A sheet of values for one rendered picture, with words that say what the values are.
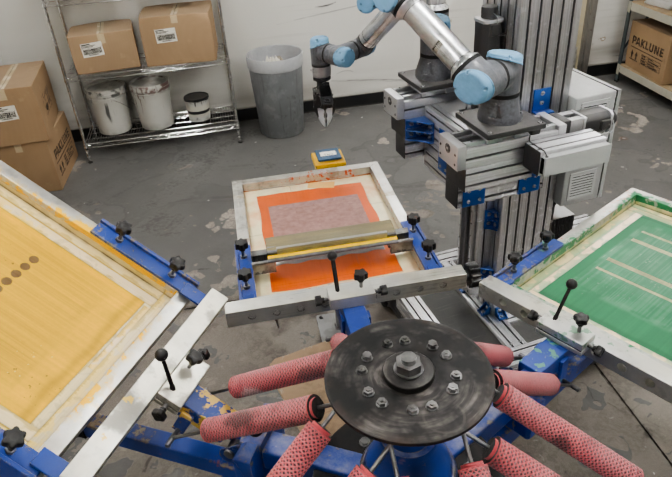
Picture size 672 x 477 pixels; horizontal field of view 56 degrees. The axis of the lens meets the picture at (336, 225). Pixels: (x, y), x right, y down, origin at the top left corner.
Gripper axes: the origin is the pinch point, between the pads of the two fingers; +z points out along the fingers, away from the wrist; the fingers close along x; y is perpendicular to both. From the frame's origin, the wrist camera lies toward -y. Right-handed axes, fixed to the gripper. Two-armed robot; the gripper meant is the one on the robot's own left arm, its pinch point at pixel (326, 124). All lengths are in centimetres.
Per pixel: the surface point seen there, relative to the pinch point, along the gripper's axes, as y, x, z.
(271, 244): -76, 31, 5
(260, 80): 242, 14, 60
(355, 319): -115, 13, 6
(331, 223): -53, 8, 15
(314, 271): -80, 19, 15
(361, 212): -49, -3, 15
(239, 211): -41, 40, 11
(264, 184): -21.0, 28.9, 12.6
